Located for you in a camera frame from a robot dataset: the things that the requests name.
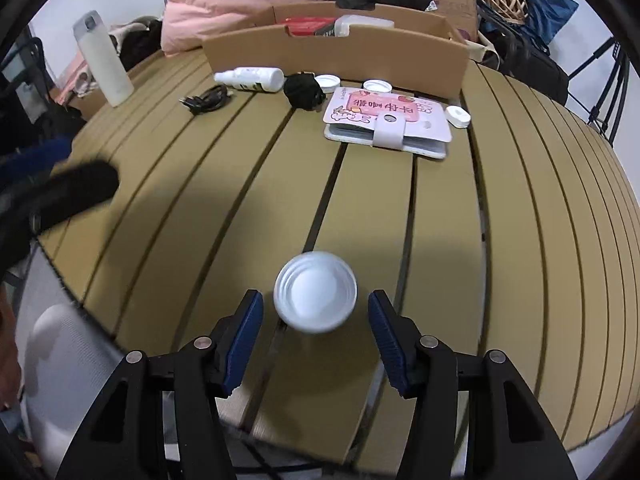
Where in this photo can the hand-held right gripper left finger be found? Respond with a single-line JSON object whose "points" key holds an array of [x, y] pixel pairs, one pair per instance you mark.
{"points": [[245, 342]]}

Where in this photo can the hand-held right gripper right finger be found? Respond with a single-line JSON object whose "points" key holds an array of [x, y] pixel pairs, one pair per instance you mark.
{"points": [[387, 345]]}

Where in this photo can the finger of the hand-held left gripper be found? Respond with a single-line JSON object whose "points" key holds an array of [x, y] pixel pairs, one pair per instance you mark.
{"points": [[75, 185]]}

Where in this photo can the white spray bottle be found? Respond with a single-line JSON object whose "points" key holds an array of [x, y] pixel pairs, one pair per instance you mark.
{"points": [[252, 79]]}

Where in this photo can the pink card holder book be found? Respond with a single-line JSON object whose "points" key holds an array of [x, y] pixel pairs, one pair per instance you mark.
{"points": [[360, 110]]}

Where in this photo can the low cardboard box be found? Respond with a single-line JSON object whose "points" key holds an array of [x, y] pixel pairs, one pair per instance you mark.
{"points": [[350, 60]]}

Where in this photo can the white thermos bottle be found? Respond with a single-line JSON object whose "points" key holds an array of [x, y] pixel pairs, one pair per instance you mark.
{"points": [[102, 57]]}

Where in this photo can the dark clothes pile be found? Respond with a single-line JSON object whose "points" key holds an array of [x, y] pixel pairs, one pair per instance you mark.
{"points": [[142, 42]]}

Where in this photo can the black cloth ball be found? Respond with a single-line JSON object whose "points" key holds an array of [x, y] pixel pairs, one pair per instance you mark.
{"points": [[302, 91]]}

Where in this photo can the red box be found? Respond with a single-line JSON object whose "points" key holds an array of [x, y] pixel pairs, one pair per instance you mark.
{"points": [[307, 25]]}

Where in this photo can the beige tote bag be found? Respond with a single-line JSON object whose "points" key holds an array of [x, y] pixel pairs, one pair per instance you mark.
{"points": [[480, 52]]}

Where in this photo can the black backpack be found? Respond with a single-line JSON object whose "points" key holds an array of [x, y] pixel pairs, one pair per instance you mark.
{"points": [[530, 65]]}

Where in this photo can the clear plastic box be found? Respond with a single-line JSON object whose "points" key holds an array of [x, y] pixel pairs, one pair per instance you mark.
{"points": [[362, 24]]}

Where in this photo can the black tripod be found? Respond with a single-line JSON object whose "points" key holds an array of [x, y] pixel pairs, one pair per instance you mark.
{"points": [[617, 75]]}

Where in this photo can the blue bag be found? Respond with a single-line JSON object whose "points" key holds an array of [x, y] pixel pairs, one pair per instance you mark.
{"points": [[545, 5]]}

